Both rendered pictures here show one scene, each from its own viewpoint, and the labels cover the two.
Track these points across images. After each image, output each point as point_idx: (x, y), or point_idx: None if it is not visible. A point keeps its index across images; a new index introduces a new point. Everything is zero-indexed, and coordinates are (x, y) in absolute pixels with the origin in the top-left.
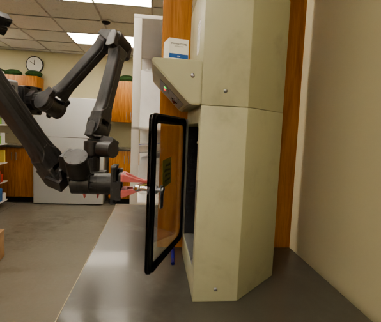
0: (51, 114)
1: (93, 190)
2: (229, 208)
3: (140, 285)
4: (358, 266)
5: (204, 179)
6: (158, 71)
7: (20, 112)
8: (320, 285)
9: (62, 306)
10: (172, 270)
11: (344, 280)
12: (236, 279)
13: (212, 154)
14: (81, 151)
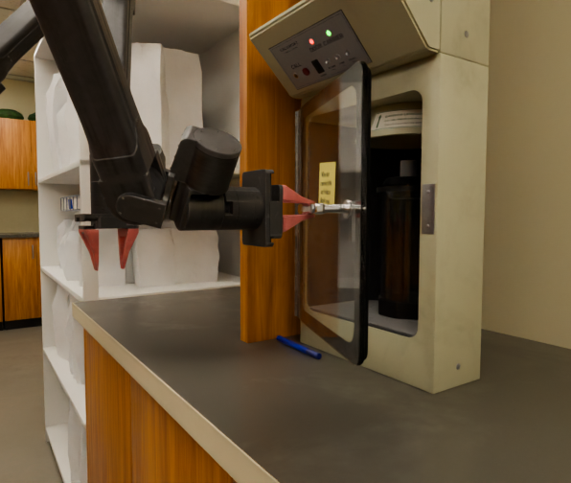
0: None
1: (232, 219)
2: (471, 229)
3: (324, 395)
4: None
5: (445, 180)
6: None
7: (102, 24)
8: (522, 342)
9: (253, 460)
10: (331, 365)
11: (543, 330)
12: (479, 344)
13: (453, 138)
14: (221, 133)
